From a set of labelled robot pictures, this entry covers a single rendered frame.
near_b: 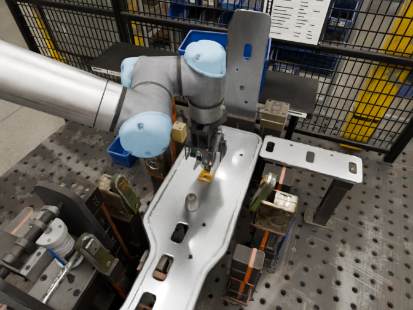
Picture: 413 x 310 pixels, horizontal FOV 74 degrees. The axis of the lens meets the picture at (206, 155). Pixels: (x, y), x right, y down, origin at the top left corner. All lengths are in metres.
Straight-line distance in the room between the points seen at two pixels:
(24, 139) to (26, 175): 1.39
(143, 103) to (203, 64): 0.14
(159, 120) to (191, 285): 0.37
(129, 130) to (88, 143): 1.00
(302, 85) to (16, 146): 2.27
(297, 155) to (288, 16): 0.49
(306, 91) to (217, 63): 0.61
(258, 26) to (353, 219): 0.76
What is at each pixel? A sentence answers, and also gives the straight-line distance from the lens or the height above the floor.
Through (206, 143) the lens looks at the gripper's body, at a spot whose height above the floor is 1.17.
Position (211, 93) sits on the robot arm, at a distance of 0.53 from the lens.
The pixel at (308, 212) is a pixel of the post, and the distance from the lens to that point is 1.12.
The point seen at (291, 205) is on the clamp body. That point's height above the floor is 1.04.
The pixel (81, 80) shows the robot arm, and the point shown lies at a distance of 0.42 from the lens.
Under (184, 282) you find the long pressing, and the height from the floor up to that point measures 1.00.
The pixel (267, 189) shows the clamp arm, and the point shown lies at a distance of 0.65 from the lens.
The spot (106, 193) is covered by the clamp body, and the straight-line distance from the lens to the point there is 0.70.
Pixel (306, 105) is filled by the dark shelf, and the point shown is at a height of 1.03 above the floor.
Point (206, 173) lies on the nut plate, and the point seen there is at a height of 1.01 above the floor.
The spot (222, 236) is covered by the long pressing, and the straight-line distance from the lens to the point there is 0.68.
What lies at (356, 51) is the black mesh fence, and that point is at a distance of 1.12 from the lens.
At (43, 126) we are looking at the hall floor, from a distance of 2.80.
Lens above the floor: 1.61
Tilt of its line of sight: 48 degrees down
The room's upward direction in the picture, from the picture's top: straight up
